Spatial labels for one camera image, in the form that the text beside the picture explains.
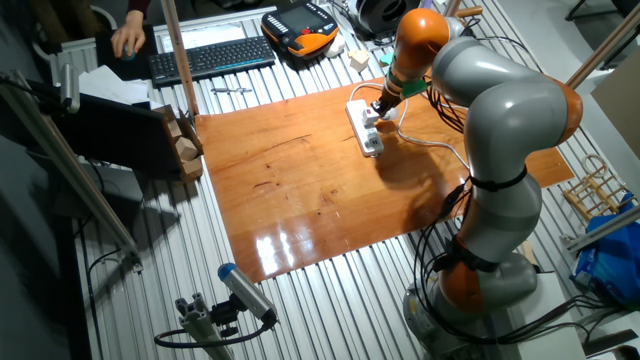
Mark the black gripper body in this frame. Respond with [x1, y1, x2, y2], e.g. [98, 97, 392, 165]
[378, 83, 404, 109]

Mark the white bulb holder with bulb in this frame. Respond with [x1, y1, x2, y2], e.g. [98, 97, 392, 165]
[360, 104, 401, 129]

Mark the person bare hand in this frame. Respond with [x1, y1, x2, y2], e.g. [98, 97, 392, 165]
[110, 9, 148, 59]

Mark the white power strip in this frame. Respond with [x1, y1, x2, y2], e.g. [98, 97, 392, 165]
[344, 98, 386, 159]

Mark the white house-shaped block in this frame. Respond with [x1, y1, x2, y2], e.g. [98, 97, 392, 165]
[348, 48, 371, 74]

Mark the white egg-shaped object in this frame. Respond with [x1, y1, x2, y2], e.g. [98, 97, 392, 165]
[324, 33, 347, 59]

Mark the orange and black teach pendant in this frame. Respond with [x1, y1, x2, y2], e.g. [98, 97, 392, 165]
[260, 0, 340, 59]

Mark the black connector with blue light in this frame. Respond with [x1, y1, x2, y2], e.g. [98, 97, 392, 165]
[438, 183, 467, 220]

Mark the glossy wooden board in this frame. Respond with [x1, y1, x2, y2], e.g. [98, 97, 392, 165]
[193, 64, 576, 285]

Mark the black keyboard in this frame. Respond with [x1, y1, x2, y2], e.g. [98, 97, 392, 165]
[147, 34, 277, 89]

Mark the white paper sheet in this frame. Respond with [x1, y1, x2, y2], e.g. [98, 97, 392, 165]
[159, 23, 247, 54]

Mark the cardboard box of wooden blocks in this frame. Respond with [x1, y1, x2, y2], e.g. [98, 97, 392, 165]
[152, 104, 205, 184]

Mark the wooden upright pole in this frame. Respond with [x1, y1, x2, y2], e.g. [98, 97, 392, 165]
[159, 0, 201, 121]

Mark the thin support pole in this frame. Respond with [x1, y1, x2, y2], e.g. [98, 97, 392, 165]
[564, 2, 640, 91]

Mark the wooden peg rack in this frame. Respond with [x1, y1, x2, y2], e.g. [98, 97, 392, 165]
[563, 153, 636, 223]

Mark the tan cardboard panel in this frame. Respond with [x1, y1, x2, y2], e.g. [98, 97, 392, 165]
[592, 47, 640, 146]

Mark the short aluminium bar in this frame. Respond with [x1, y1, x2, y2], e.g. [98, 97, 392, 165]
[559, 204, 640, 254]

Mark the white paper stack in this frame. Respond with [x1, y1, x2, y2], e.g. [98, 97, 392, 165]
[77, 64, 151, 109]

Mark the black flat panel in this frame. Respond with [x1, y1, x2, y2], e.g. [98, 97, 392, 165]
[27, 79, 174, 176]

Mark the blue bag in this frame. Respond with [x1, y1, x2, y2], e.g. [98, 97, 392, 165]
[569, 192, 640, 309]

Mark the black mouse pad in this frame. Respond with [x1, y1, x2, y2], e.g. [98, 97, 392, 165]
[94, 23, 160, 81]

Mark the grey power strip cable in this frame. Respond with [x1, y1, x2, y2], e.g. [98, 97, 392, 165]
[348, 82, 472, 171]

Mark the black cable bundle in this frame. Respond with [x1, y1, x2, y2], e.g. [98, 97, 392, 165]
[409, 179, 640, 351]

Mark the silver camera with blue end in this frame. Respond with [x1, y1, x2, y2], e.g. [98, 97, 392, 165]
[217, 262, 279, 326]

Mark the aluminium profile camera mount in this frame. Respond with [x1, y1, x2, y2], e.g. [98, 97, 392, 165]
[174, 292, 236, 360]

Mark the black camera cable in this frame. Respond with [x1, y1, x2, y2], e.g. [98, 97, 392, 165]
[153, 319, 276, 350]

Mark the long aluminium frame bar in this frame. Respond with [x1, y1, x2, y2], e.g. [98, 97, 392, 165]
[0, 69, 144, 271]

